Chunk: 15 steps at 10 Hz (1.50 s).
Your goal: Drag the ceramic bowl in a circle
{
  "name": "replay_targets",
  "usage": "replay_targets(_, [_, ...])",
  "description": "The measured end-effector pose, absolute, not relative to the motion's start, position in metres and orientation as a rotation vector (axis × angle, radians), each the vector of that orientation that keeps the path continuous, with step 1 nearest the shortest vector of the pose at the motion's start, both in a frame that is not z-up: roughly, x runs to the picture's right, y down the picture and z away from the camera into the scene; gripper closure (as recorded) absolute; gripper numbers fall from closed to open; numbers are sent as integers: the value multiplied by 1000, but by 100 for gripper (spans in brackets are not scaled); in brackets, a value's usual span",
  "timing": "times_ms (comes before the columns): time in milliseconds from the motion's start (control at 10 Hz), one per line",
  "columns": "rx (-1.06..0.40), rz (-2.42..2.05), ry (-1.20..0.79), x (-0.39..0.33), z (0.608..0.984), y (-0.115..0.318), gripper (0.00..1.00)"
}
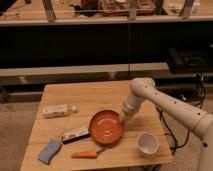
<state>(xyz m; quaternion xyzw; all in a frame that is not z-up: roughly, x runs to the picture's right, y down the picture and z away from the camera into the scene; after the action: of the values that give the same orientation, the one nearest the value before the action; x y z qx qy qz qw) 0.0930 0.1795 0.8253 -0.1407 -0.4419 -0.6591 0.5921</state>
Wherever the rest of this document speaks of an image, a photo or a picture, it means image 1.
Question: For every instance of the wooden table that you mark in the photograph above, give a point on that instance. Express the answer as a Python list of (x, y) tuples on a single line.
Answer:
[(91, 98)]

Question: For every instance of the white ceramic cup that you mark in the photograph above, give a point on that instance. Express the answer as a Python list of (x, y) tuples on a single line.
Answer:
[(147, 144)]

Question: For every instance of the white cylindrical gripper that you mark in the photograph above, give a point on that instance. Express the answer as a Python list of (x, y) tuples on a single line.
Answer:
[(129, 108)]

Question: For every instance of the black equipment box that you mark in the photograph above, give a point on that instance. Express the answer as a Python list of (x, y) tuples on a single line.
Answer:
[(196, 60)]

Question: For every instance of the blue sponge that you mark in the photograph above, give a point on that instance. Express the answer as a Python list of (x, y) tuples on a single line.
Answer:
[(49, 151)]

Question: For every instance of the clear plastic bottle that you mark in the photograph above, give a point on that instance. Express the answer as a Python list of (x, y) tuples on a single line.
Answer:
[(58, 110)]

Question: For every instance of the orange toy carrot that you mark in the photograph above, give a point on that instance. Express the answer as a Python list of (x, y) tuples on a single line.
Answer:
[(91, 154)]

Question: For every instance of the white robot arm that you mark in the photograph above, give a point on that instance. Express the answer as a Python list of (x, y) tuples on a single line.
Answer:
[(196, 120)]

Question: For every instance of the small rectangular box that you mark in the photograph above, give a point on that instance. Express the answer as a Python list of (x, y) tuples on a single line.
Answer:
[(74, 134)]

